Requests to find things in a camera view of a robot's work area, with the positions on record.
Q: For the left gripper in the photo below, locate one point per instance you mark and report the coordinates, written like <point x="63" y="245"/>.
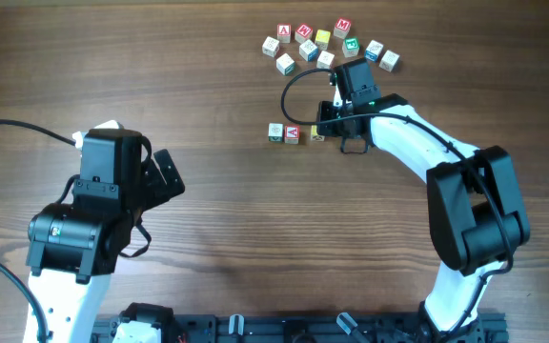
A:
<point x="157" y="192"/>

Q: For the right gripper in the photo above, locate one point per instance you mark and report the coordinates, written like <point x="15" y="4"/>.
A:
<point x="325" y="130"/>

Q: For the yellow block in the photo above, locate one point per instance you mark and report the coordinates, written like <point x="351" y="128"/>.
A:
<point x="322" y="39"/>
<point x="315" y="136"/>

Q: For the red picture block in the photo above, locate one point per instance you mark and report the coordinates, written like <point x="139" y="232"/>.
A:
<point x="291" y="134"/>

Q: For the green number block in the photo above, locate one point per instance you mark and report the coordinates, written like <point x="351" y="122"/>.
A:
<point x="276" y="132"/>

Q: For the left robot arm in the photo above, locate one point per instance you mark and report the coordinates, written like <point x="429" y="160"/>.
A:
<point x="74" y="246"/>

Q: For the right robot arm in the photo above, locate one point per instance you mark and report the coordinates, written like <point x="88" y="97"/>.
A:
<point x="476" y="215"/>

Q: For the plain block far right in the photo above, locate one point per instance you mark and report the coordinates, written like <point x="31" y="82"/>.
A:
<point x="389" y="60"/>

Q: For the plain block with red side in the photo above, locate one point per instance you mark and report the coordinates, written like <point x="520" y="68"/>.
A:
<point x="325" y="60"/>

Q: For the blue picture block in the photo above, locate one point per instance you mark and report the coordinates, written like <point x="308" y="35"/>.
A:
<point x="373" y="51"/>

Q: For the green letter block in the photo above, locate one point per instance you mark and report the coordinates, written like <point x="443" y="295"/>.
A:
<point x="350" y="47"/>

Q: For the blue sided block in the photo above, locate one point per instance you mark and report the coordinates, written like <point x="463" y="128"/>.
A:
<point x="308" y="50"/>

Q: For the yellow top block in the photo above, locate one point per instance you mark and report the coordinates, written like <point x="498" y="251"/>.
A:
<point x="322" y="39"/>

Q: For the red M block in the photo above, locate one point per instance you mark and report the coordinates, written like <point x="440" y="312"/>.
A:
<point x="342" y="27"/>

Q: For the green sided block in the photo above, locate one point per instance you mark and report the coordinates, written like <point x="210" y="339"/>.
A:
<point x="285" y="64"/>

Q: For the red W block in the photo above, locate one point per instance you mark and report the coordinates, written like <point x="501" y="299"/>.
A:
<point x="303" y="33"/>

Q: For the red A block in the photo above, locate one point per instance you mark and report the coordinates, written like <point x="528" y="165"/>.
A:
<point x="284" y="33"/>

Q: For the plain block far left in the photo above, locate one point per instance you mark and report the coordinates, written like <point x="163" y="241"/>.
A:
<point x="270" y="47"/>

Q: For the black mounting rail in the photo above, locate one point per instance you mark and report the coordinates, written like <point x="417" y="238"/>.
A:
<point x="380" y="328"/>

